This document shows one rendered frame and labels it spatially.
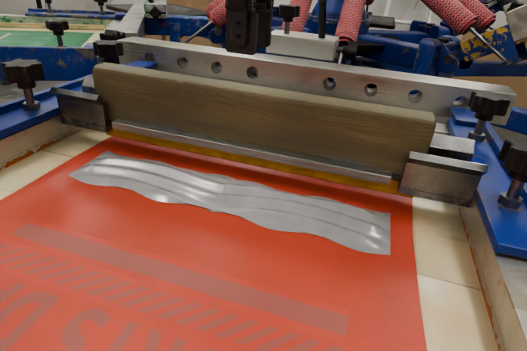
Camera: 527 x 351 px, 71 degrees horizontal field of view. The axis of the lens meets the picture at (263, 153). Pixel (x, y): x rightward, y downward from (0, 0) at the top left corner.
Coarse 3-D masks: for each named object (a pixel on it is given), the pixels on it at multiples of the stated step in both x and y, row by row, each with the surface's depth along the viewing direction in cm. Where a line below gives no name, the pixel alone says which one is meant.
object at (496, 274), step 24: (48, 120) 48; (0, 144) 42; (24, 144) 45; (48, 144) 49; (0, 168) 43; (480, 216) 35; (480, 240) 34; (480, 264) 32; (504, 264) 29; (504, 288) 27; (504, 312) 26; (504, 336) 26
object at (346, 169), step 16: (128, 128) 47; (144, 128) 46; (160, 128) 46; (192, 144) 45; (208, 144) 44; (224, 144) 44; (240, 144) 44; (272, 160) 43; (288, 160) 42; (304, 160) 42; (320, 160) 42; (352, 176) 41; (368, 176) 40; (384, 176) 39
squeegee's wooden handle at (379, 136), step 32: (96, 64) 47; (128, 96) 47; (160, 96) 45; (192, 96) 44; (224, 96) 43; (256, 96) 41; (288, 96) 41; (320, 96) 41; (192, 128) 46; (224, 128) 44; (256, 128) 43; (288, 128) 42; (320, 128) 41; (352, 128) 40; (384, 128) 39; (416, 128) 38; (352, 160) 41; (384, 160) 40
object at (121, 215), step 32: (160, 160) 48; (192, 160) 48; (224, 160) 49; (32, 192) 39; (64, 192) 40; (96, 192) 40; (128, 192) 41; (0, 224) 35; (64, 224) 35; (96, 224) 35; (128, 224) 36; (160, 224) 36; (192, 224) 36
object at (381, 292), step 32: (320, 192) 43; (352, 192) 44; (224, 224) 37; (256, 224) 37; (192, 256) 32; (224, 256) 33; (256, 256) 33; (288, 256) 33; (320, 256) 34; (352, 256) 34; (384, 256) 34; (288, 288) 30; (320, 288) 30; (352, 288) 30; (384, 288) 31; (416, 288) 31; (352, 320) 28; (384, 320) 28; (416, 320) 28
